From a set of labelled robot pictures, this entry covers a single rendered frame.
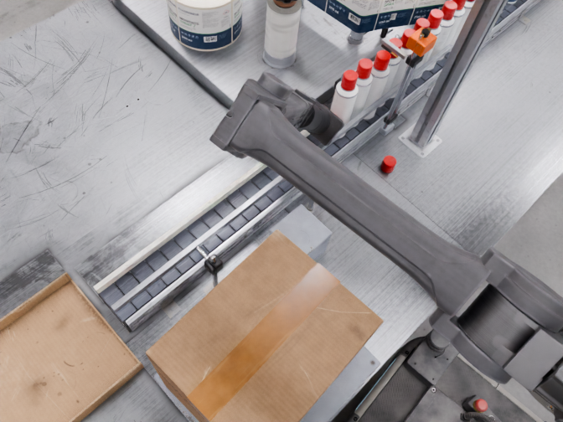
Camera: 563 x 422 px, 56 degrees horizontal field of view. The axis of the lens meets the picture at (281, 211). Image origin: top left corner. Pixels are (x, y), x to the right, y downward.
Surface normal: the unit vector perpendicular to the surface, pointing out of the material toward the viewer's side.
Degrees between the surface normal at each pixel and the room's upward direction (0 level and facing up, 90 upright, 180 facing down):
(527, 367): 40
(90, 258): 0
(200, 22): 90
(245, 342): 0
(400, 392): 0
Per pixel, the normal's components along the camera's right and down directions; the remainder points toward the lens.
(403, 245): -0.31, 0.09
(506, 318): -0.56, -0.12
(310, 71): 0.07, -0.48
